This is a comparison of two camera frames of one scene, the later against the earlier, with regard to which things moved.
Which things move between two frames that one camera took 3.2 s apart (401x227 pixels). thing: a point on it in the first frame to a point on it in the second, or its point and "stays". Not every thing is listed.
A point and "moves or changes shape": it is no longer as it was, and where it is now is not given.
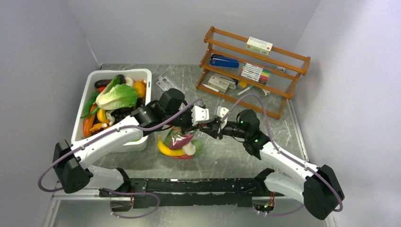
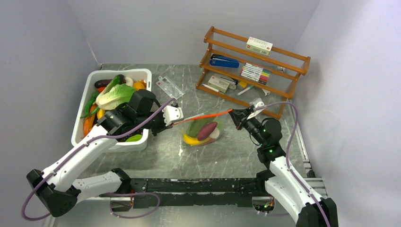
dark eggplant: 101,83 stays
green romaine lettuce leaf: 172,135 to 196,125
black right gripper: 214,129 to 239,118
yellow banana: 165,150 to 192,140
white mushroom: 189,149 moves or changes shape
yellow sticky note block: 243,83 stays
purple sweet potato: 177,143 to 206,131
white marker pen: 210,88 stays
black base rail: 158,192 stays
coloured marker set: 255,73 stays
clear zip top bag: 178,144 moves or changes shape
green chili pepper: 95,94 stays
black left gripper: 189,110 to 162,126
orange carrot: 88,122 stays
